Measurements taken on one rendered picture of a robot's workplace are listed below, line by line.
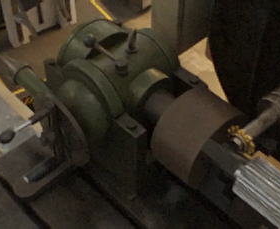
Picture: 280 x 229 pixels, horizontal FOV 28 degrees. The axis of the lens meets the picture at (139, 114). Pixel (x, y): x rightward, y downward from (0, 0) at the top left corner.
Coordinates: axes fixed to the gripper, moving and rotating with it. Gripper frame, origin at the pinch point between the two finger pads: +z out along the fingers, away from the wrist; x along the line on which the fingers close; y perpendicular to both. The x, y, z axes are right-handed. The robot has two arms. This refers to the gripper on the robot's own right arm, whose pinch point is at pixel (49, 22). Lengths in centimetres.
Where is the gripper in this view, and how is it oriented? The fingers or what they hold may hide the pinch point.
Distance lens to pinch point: 203.4
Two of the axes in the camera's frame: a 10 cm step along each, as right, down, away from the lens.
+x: -7.4, 5.8, -3.3
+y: -5.7, -2.8, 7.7
